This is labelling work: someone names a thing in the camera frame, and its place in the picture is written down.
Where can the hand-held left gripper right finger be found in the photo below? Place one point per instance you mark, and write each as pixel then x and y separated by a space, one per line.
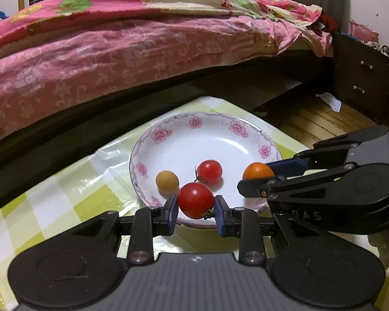
pixel 219 214

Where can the orange cherry tomato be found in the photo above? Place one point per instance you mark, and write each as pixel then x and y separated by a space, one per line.
pixel 257 171

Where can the white paper sheet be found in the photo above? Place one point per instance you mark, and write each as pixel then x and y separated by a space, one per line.
pixel 330 101

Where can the red cloth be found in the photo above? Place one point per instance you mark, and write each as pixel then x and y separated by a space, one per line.
pixel 327 22

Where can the floral quilt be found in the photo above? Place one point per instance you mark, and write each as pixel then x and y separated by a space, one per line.
pixel 100 3

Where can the white floral-rim plate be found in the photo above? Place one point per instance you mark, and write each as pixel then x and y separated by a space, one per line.
pixel 194 142

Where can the pink patterned bedsheet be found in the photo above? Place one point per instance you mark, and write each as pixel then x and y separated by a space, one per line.
pixel 84 64

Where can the green checked tablecloth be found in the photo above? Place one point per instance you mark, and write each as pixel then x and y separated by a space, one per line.
pixel 68 194

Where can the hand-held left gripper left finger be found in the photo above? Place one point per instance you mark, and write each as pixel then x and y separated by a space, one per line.
pixel 172 213

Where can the dark wooden bed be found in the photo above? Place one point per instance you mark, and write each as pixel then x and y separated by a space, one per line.
pixel 84 120

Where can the tan longan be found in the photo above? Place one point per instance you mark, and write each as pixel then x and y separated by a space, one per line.
pixel 167 181

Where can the dark nightstand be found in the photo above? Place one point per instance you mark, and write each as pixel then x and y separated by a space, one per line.
pixel 359 77

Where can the red tomato with stem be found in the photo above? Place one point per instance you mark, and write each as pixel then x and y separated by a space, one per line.
pixel 196 200

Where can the small red tomato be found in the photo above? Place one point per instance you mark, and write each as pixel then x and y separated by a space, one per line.
pixel 210 171

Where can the pink basket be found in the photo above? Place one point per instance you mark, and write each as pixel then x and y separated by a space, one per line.
pixel 363 31

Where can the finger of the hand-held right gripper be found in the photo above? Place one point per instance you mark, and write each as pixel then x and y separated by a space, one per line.
pixel 278 185
pixel 288 166

